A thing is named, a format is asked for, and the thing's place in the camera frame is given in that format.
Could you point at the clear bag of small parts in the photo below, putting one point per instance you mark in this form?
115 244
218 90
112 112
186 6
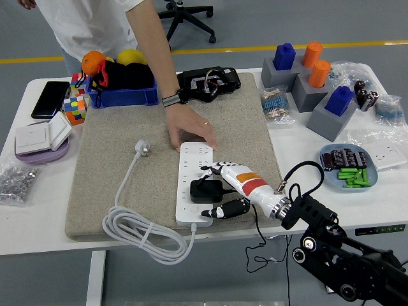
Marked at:
347 73

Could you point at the grey-brown mat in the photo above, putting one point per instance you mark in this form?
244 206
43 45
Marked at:
127 127

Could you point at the blue square peg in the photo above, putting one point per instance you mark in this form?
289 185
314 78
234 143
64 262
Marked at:
338 102
283 57

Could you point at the white wall switch panel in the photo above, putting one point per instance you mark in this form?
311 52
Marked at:
60 130
32 138

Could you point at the grey black wristband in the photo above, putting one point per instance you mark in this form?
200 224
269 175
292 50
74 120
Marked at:
170 99

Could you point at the black table control panel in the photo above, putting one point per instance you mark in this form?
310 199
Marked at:
379 230

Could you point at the black office chair base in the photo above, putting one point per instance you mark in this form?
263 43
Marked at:
178 14

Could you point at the large colourful puzzle cube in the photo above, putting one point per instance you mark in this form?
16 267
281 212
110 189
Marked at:
75 110

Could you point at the person's right hand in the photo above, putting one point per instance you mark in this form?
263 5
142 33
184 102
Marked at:
27 3

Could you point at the clear empty plastic bag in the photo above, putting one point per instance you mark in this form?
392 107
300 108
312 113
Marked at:
363 138

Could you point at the white power strip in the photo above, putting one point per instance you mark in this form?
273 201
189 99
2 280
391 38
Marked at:
191 159

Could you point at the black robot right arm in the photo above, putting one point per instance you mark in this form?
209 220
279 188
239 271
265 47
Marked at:
312 210

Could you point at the black opened electronic device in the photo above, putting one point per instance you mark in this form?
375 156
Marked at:
229 83

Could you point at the black plug adapter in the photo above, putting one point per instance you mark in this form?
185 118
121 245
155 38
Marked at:
204 191

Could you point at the orange cylinder peg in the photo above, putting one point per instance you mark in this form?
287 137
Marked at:
318 75
311 54

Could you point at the bag of metal nuts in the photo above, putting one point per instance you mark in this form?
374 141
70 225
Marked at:
16 181

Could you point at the black loose capacitor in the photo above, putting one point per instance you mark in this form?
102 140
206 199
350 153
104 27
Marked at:
372 100
359 86
362 99

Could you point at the black smartphone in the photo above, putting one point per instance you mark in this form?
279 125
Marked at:
51 99

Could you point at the wide grey holder block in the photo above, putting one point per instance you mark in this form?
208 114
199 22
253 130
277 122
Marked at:
271 79

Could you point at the person's left forearm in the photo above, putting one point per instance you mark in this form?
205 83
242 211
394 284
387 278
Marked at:
156 54

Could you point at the yellow lemon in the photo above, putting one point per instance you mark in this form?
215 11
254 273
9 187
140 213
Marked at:
130 57

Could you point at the purple round plate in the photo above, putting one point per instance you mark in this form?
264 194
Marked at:
41 157

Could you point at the bag of blue resistors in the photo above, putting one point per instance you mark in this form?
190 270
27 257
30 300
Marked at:
389 111

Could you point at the green small battery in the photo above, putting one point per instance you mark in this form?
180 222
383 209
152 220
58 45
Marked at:
358 175
354 181
347 171
365 176
357 185
346 175

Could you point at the orange fruit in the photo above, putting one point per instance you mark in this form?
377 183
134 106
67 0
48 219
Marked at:
92 62

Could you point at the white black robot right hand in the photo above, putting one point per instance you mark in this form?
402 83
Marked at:
252 188

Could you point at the white wall socket panel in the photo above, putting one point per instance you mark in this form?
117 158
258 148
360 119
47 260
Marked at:
387 156

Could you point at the small colourful puzzle cube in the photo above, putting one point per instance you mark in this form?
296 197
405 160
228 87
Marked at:
75 79

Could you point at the bag of taped resistors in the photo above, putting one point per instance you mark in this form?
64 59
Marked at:
275 106

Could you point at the black capacitor with print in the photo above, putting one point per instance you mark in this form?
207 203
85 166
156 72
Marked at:
326 161
337 158
361 159
350 157

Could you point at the light blue plate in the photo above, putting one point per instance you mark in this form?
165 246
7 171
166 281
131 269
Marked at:
328 178

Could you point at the person's left hand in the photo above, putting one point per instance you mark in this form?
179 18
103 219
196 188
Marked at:
188 122

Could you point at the white table leg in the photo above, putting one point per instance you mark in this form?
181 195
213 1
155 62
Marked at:
95 277

